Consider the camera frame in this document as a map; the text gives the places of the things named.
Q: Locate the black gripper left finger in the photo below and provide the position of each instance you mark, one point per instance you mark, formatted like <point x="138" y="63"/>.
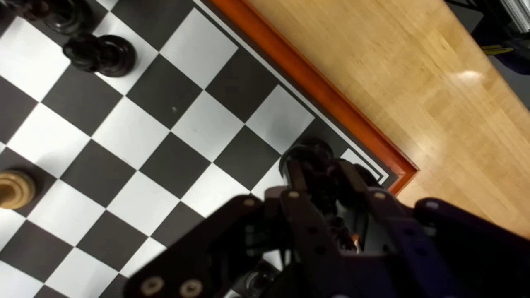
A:
<point x="249" y="253"/>

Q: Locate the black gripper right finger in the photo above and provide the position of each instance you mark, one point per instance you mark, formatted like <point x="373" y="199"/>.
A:
<point x="441" y="253"/>

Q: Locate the tan chess piece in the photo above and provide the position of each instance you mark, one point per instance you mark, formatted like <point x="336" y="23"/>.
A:
<point x="15" y="189"/>

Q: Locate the chessboard with orange frame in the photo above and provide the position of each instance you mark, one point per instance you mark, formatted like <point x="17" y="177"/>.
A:
<point x="166" y="126"/>

